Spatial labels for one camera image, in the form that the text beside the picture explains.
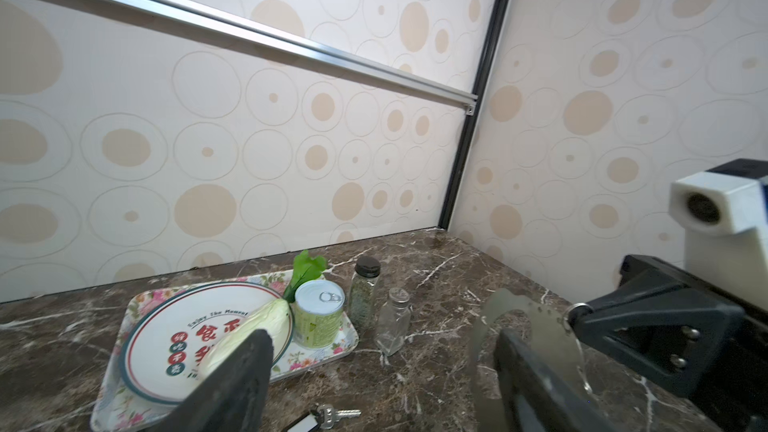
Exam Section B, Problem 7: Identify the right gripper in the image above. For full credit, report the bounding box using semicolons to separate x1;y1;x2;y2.
567;255;767;431

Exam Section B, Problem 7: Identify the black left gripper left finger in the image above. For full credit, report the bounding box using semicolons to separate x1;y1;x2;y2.
151;330;273;432

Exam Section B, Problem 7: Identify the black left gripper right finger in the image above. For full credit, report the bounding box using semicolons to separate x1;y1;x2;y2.
494;329;616;432

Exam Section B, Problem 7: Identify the white plate with red text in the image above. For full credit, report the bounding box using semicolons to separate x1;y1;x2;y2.
118;282;283;406

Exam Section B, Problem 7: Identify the key with black tag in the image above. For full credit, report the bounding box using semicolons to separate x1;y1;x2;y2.
282;404;362;432

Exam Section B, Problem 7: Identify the pale green cabbage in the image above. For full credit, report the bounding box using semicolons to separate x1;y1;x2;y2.
198;299;293;380

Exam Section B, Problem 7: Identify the floral rectangular tray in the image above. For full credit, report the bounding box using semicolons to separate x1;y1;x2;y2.
89;268;360;432

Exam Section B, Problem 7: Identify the green leafy vegetable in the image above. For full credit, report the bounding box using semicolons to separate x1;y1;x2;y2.
283;250;327;303

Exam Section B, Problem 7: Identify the small clear glass bottle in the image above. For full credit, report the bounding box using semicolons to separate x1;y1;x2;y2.
375;287;412;357

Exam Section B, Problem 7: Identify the dark lid spice jar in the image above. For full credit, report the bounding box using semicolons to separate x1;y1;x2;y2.
347;256;381;332

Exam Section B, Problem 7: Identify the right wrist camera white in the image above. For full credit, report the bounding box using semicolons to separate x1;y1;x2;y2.
669;159;767;311

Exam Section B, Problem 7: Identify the black vertical frame post right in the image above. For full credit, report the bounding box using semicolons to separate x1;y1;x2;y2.
437;0;510;230

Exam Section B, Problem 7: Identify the horizontal aluminium rail back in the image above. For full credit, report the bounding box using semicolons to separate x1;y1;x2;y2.
103;0;478;115

